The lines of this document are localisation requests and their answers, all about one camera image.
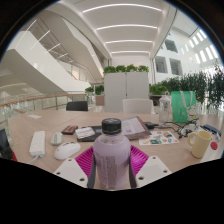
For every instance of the white chair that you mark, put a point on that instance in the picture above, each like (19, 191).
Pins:
(137, 106)

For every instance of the green hedge plant row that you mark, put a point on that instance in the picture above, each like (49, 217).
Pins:
(196, 86)

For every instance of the red black chair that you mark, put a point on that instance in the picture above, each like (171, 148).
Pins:
(5, 146)

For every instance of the dark planter with plants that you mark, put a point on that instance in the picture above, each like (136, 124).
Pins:
(157, 89)

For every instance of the black office chair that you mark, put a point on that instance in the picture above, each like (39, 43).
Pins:
(77, 106)

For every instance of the black charger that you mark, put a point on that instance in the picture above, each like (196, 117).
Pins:
(150, 125)

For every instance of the white paper sheet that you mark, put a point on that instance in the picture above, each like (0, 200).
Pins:
(34, 116)

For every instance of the green tote bag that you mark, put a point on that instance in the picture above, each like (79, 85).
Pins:
(181, 106)

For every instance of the brown planter with plants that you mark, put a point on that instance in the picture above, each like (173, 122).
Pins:
(99, 96)

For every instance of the colourful sticker sheet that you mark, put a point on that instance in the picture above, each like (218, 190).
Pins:
(158, 137)

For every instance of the green plants on cabinet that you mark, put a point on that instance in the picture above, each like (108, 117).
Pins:
(126, 69)

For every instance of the small grey oval device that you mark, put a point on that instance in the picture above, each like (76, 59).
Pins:
(57, 138)

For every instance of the black flat case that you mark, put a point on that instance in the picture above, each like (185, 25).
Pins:
(97, 131)

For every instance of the white cabinet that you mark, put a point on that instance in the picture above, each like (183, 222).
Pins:
(126, 90)

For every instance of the pale yellow mug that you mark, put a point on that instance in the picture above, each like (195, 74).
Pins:
(201, 145)

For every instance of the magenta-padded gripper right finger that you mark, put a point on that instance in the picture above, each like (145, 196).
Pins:
(150, 170)

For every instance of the purple drink bottle black cap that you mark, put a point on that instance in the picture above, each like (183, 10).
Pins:
(111, 160)

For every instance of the white computer mouse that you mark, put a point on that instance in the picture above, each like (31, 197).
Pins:
(67, 150)

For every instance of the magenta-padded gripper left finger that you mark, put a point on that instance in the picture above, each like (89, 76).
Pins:
(71, 170)

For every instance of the clear plastic water bottle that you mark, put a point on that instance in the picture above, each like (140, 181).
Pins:
(164, 110)

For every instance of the white packet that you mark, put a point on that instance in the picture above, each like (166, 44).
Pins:
(85, 132)

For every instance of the tablet in brown case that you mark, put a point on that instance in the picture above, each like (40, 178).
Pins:
(135, 127)

